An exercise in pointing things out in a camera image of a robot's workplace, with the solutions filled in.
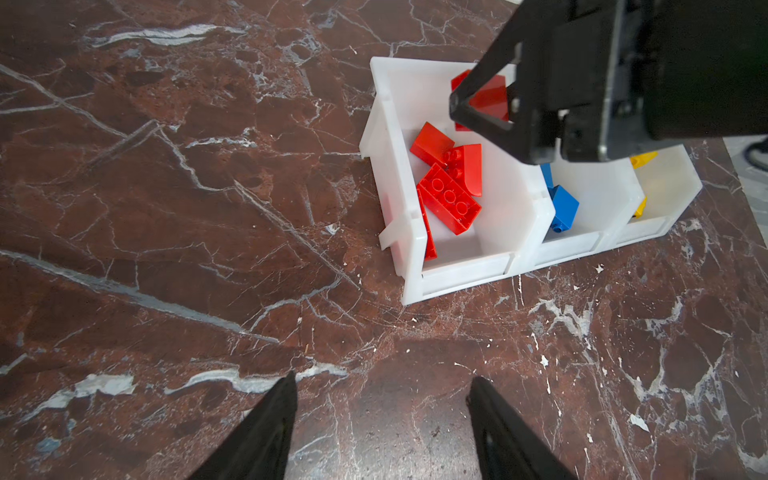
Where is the red lego brick small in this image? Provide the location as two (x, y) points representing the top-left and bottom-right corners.
(419, 200), (438, 261)

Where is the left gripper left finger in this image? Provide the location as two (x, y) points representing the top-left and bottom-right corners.
(190, 371), (298, 480)

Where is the white bin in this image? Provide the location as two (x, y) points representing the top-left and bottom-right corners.
(616, 145), (702, 247)
(359, 57), (555, 305)
(533, 156), (644, 269)

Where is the red lego brick long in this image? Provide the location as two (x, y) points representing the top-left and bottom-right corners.
(410, 122), (455, 168)

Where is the red lego brick bottom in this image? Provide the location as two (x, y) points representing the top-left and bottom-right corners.
(444, 144), (483, 197)

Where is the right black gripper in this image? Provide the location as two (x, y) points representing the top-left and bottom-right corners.
(449, 1), (767, 165)

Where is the red eight-stud lego brick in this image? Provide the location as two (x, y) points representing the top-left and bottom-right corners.
(417, 165), (482, 235)

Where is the middle white bin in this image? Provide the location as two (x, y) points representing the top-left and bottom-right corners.
(533, 156), (644, 269)

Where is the right white bin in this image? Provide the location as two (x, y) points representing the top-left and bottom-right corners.
(616, 145), (702, 247)

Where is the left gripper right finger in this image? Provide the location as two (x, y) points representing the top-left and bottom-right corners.
(466, 376), (575, 479)

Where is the red lego brick square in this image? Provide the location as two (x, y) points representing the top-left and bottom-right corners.
(470, 75), (509, 121)

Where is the left white bin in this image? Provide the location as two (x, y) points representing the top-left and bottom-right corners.
(359, 57), (555, 305)

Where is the blue lego brick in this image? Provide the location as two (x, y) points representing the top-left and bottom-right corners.
(540, 163), (555, 189)
(549, 185), (580, 233)

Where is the small yellow round lego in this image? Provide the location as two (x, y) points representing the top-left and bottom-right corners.
(633, 197), (647, 218)

